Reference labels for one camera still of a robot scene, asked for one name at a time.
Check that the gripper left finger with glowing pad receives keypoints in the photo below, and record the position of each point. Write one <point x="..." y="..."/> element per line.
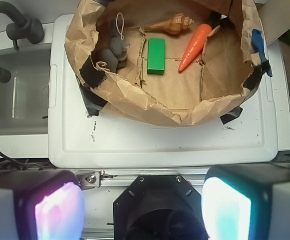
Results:
<point x="40" y="205"/>

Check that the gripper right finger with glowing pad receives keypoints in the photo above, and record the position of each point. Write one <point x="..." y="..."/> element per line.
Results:
<point x="247" y="202"/>

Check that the tan spiral sea shell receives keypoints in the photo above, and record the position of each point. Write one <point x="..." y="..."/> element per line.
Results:
<point x="173" y="26"/>

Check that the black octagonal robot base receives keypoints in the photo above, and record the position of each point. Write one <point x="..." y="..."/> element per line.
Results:
<point x="159" y="207"/>

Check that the grey sink basin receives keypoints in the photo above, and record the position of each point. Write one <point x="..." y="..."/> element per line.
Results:
<point x="24" y="99"/>

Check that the brown paper bag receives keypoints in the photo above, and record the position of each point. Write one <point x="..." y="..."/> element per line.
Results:
<point x="215" y="84"/>

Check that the blue tape piece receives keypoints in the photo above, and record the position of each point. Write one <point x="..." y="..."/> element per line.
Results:
<point x="259" y="47"/>

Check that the orange toy carrot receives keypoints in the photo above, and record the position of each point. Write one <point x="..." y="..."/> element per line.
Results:
<point x="195" y="45"/>

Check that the black faucet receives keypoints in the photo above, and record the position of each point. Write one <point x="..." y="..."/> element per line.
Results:
<point x="21" y="27"/>

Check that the green rectangular block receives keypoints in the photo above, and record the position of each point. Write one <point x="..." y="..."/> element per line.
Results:
<point x="156" y="56"/>

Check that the aluminium rail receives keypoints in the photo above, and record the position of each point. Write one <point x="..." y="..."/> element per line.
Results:
<point x="123" y="177"/>

